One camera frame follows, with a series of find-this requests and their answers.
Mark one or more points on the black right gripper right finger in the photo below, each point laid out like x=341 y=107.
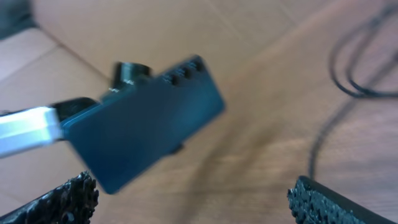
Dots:
x=313 y=203

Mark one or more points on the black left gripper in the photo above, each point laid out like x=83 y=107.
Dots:
x=126 y=77

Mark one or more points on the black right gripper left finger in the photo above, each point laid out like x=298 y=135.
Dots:
x=73 y=202

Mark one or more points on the blue Galaxy smartphone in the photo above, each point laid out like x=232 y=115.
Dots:
x=122 y=137

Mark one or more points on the brown cardboard box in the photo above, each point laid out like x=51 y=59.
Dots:
x=72 y=50

